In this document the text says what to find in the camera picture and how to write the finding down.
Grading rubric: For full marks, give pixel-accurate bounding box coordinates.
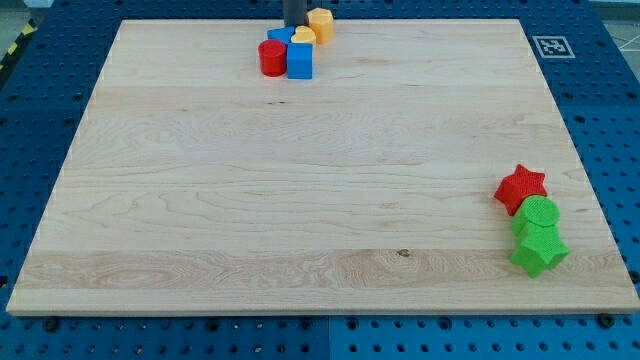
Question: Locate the yellow heart block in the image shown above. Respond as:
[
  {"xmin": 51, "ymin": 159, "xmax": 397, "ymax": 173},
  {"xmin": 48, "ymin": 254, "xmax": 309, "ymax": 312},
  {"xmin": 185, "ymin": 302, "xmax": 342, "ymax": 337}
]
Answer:
[{"xmin": 290, "ymin": 25, "xmax": 317, "ymax": 46}]

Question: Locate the light wooden board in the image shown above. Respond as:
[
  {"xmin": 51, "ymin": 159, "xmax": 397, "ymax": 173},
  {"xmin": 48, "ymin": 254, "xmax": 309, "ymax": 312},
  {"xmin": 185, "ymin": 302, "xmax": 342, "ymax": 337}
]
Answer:
[{"xmin": 7, "ymin": 19, "xmax": 639, "ymax": 316}]

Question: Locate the blue cube block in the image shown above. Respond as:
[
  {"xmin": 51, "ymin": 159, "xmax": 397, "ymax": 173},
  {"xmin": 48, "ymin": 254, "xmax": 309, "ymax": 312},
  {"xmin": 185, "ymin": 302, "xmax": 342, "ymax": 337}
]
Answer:
[{"xmin": 286, "ymin": 43, "xmax": 314, "ymax": 80}]

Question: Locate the red cylinder block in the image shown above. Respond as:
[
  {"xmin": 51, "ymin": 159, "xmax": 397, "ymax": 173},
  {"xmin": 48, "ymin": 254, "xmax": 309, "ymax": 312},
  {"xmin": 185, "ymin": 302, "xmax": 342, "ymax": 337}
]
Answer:
[{"xmin": 258, "ymin": 39, "xmax": 287, "ymax": 77}]

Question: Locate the blue flat block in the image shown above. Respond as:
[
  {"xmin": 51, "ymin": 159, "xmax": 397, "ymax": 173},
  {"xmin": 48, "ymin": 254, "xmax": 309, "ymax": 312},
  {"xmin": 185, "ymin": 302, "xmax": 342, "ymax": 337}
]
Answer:
[{"xmin": 266, "ymin": 26, "xmax": 295, "ymax": 44}]

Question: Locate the yellow hexagon block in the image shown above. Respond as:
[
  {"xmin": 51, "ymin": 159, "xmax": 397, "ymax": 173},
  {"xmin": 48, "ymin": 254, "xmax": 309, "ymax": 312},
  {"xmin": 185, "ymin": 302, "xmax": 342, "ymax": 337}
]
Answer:
[{"xmin": 306, "ymin": 8, "xmax": 334, "ymax": 44}]

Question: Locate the dark cylindrical robot pusher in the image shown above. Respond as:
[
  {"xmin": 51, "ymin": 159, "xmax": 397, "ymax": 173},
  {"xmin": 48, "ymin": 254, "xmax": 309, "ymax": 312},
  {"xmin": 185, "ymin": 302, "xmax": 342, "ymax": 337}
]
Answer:
[{"xmin": 282, "ymin": 0, "xmax": 307, "ymax": 27}]

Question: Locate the red star block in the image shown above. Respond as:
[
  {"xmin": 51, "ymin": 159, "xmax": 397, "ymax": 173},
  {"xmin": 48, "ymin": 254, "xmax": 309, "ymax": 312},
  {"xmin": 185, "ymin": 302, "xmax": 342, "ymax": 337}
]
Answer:
[{"xmin": 494, "ymin": 164, "xmax": 547, "ymax": 216}]

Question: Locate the green cylinder block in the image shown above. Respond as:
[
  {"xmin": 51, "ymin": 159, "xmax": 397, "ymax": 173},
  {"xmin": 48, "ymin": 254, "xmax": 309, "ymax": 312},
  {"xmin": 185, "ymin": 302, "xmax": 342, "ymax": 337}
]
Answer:
[{"xmin": 511, "ymin": 195, "xmax": 560, "ymax": 234}]

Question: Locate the green star block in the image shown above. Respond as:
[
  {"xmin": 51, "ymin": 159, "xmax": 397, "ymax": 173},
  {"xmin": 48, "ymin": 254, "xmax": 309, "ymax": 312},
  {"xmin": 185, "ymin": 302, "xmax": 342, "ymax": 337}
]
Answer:
[{"xmin": 510, "ymin": 222, "xmax": 570, "ymax": 278}]

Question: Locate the white fiducial marker tag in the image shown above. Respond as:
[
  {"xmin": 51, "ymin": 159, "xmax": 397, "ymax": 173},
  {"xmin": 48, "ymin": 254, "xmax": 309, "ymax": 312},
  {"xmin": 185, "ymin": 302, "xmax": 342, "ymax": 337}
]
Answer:
[{"xmin": 532, "ymin": 35, "xmax": 575, "ymax": 59}]

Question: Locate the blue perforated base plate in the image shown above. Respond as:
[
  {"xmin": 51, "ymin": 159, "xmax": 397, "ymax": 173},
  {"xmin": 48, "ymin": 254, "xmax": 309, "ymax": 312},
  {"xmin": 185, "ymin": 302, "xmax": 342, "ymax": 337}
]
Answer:
[{"xmin": 1, "ymin": 1, "xmax": 639, "ymax": 359}]

